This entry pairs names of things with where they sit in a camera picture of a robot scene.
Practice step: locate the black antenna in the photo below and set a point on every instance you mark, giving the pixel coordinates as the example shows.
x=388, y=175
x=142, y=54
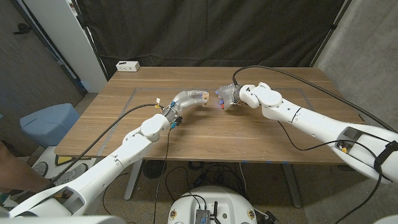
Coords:
x=215, y=209

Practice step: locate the grey sneaker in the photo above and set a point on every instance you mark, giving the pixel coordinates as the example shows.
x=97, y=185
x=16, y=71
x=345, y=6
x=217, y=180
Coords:
x=40, y=168
x=70, y=175

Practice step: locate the white power strip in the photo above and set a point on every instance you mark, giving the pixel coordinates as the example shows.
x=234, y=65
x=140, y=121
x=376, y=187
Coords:
x=127, y=66

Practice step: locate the dark wall rail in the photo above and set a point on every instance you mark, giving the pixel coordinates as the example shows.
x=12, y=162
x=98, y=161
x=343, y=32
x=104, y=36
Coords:
x=46, y=43

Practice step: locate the large wooden board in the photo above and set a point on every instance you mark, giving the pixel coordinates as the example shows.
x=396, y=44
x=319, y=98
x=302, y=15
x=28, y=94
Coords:
x=149, y=89

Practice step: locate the light blue stool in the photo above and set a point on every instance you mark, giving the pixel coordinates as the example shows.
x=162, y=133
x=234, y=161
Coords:
x=49, y=123

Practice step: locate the wooden block with holes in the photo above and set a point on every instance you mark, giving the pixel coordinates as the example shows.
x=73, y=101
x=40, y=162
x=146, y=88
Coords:
x=205, y=99

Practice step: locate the round black floor grille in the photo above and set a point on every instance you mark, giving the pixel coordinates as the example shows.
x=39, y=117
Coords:
x=152, y=169

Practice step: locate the black floor device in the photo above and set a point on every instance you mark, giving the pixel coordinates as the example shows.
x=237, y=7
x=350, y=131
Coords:
x=270, y=218

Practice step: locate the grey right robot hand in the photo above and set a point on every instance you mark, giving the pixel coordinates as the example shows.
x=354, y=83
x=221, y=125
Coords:
x=230, y=93

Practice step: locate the white table leg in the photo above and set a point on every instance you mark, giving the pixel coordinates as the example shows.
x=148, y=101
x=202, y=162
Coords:
x=135, y=179

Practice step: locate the grey electronics module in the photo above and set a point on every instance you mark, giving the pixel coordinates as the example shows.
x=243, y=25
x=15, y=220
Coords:
x=202, y=216

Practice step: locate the black backdrop curtain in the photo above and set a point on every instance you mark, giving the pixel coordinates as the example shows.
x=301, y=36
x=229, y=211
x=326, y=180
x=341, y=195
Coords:
x=202, y=31

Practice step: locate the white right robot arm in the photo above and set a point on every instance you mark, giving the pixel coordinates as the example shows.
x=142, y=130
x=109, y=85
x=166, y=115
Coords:
x=311, y=123

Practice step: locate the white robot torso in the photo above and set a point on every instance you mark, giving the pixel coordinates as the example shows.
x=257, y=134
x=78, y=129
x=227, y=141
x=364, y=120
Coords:
x=224, y=202

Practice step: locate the white cabinet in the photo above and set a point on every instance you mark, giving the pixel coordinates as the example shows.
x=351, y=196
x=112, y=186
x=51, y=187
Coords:
x=68, y=40

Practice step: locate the black backdrop stand pole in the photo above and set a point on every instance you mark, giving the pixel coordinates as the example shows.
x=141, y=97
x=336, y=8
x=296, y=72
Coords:
x=331, y=31
x=90, y=40

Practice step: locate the person's bare leg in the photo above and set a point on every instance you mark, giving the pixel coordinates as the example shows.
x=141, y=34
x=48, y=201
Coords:
x=18, y=174

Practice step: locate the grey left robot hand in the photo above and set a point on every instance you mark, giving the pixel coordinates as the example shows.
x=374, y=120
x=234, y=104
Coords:
x=183, y=99

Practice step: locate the grey table leg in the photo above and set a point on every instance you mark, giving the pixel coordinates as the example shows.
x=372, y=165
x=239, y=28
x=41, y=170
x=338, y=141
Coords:
x=292, y=183

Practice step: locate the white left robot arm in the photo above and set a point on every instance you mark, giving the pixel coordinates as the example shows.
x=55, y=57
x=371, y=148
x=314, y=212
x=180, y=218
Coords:
x=130, y=149

